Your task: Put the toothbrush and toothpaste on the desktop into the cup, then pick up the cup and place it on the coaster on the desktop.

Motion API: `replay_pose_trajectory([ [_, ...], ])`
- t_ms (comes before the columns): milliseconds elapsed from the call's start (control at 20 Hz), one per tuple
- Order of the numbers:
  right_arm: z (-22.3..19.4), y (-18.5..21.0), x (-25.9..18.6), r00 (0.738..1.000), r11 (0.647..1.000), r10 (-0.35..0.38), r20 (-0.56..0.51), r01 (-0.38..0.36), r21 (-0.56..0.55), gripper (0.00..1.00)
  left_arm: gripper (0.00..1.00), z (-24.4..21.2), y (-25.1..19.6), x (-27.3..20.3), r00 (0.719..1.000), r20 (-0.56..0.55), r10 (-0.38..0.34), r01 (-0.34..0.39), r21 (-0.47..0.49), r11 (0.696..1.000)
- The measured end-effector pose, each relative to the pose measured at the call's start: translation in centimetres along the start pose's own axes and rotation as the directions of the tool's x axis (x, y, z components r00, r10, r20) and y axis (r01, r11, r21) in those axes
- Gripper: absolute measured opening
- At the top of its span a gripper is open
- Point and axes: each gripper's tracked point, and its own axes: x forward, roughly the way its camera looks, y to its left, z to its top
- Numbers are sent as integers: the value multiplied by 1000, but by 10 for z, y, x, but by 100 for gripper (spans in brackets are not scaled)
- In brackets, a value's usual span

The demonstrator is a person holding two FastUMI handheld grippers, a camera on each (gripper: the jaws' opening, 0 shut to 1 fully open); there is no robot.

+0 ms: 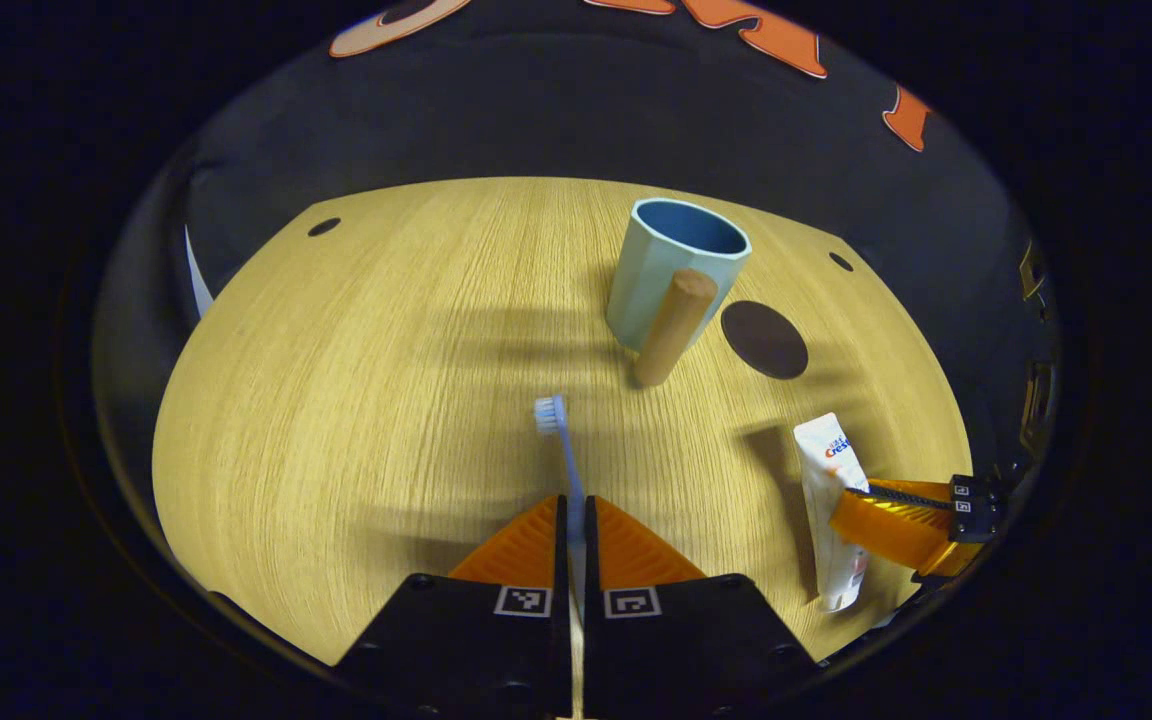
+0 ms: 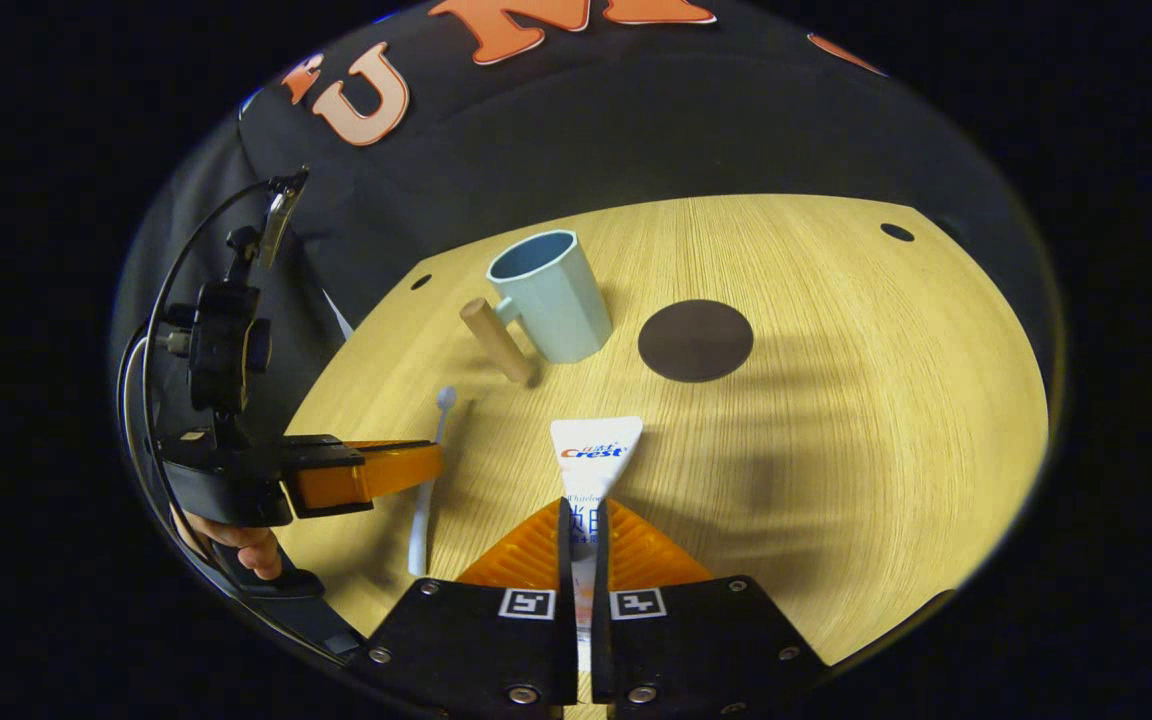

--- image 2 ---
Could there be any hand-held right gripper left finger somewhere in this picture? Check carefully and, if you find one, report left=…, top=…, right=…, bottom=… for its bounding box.
left=346, top=497, right=578, bottom=713

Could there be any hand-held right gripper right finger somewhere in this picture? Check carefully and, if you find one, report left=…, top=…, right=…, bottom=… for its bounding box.
left=591, top=497, right=832, bottom=716

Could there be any white toothbrush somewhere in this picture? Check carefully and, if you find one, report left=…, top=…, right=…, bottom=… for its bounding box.
left=406, top=386, right=459, bottom=579

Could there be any white toothpaste tube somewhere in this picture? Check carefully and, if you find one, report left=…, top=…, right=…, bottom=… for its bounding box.
left=549, top=415, right=644, bottom=673

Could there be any light blue cup wooden handle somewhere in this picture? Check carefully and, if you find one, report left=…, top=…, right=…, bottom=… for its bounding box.
left=459, top=229, right=614, bottom=386

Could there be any dark brown round coaster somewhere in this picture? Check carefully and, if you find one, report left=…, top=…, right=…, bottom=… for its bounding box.
left=637, top=299, right=755, bottom=384

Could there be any black backdrop cloth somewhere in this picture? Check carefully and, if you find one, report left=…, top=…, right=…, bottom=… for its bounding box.
left=111, top=0, right=1037, bottom=421

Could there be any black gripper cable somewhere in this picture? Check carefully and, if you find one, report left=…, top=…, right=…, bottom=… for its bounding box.
left=116, top=175, right=337, bottom=651

